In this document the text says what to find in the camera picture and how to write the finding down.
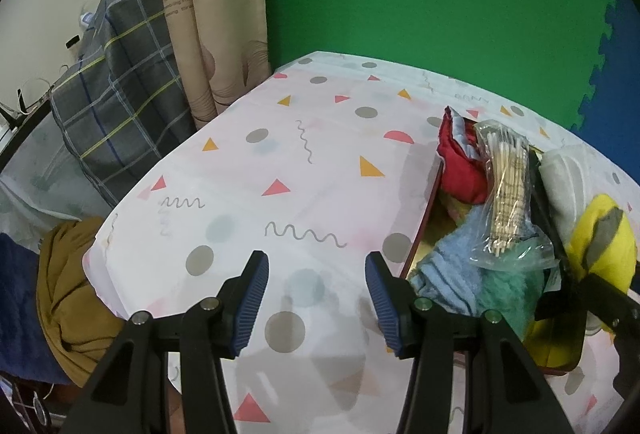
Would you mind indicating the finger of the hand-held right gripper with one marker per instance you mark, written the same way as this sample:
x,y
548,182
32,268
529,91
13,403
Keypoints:
x,y
605,301

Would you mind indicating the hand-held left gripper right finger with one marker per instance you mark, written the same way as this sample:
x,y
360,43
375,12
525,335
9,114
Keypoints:
x,y
385,309

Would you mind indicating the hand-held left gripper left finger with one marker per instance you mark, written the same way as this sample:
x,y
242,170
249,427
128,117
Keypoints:
x,y
250,304

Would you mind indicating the red tin box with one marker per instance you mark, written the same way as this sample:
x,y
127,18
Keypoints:
x,y
555,344

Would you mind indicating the yellow striped plush toy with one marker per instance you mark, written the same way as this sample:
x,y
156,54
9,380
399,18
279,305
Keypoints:
x,y
600,234

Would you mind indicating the light blue towel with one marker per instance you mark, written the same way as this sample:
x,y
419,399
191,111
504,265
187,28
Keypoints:
x,y
450,264

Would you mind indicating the teal fluffy scrunchie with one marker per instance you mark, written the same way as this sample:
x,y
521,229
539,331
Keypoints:
x,y
510,299

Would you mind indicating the bag of wooden sticks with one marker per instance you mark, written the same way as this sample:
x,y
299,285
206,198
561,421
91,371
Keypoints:
x,y
510,184

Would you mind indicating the red satin cloth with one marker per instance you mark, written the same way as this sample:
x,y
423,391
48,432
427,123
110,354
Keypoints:
x,y
460,174

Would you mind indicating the pink patterned tablecloth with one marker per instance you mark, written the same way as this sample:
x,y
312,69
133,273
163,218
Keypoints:
x,y
300,194

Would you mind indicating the mustard cloth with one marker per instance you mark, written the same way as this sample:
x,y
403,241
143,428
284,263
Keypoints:
x,y
70,304

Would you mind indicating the blue foam mat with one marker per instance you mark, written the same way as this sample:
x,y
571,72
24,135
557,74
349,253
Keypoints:
x,y
620,89

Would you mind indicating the dark blue cloth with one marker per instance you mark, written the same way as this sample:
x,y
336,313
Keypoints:
x,y
20,314

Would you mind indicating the white sheer fabric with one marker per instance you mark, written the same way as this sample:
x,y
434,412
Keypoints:
x,y
30,184

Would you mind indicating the beige printed curtain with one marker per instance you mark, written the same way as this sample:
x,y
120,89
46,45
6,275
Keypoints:
x,y
225,39

